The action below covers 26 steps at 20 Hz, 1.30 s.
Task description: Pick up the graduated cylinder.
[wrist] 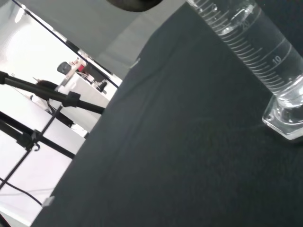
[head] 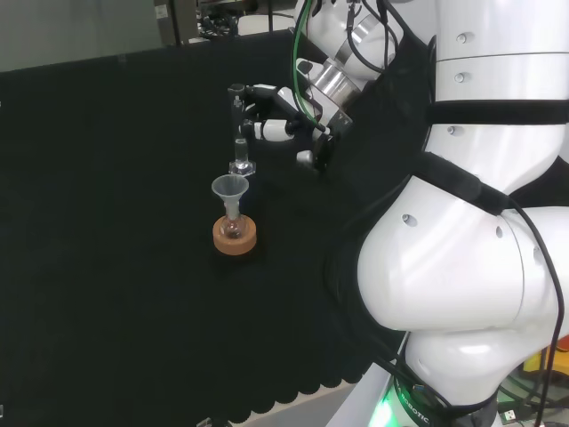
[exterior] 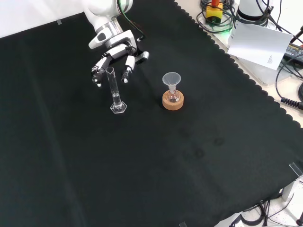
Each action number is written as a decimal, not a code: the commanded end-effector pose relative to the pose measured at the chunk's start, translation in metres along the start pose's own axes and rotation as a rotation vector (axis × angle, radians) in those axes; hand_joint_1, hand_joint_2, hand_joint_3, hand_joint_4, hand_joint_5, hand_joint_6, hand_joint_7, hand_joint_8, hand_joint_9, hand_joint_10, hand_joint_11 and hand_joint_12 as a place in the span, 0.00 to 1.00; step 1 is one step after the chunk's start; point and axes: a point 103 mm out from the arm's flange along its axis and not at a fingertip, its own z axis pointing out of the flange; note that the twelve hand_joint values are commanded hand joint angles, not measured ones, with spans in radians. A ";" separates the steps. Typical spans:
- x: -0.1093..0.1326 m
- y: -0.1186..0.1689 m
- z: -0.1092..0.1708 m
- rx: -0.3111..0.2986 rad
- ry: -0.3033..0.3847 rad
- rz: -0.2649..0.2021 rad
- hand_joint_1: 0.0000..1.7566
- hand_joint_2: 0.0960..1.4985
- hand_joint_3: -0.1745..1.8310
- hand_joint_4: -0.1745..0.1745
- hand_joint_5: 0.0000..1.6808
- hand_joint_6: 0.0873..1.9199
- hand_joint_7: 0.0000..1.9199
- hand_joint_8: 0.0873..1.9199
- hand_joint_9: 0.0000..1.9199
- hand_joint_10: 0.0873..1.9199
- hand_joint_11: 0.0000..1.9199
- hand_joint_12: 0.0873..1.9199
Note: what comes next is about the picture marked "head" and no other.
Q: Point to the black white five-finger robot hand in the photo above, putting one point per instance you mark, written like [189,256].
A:
[275,131]

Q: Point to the clear glass graduated cylinder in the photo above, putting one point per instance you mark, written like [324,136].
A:
[240,165]

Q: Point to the clear plastic funnel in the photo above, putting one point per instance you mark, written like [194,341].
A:
[229,184]

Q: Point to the small glass round-bottom flask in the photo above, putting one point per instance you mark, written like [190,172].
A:
[233,229]

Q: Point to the grey metal cabinet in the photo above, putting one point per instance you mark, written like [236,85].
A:
[171,22]

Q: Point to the black bench cloth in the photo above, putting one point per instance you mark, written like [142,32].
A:
[111,200]

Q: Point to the pale base board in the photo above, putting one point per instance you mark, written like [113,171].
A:
[338,405]

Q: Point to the clear cloth clip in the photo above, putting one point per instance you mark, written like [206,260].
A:
[204,422]

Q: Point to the yellow stop button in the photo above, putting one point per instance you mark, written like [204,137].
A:
[533,362]

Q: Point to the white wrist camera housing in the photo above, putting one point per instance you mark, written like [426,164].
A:
[304,66]

